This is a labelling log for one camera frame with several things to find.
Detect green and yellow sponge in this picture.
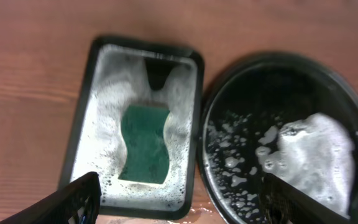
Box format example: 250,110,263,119
119,105,170,184

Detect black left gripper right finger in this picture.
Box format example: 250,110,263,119
259,174,352,224

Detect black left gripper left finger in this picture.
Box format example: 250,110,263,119
0,172,101,224

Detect black rectangular soapy water tray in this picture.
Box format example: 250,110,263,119
59,35,204,220

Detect round black tray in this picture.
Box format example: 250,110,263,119
198,52,358,223

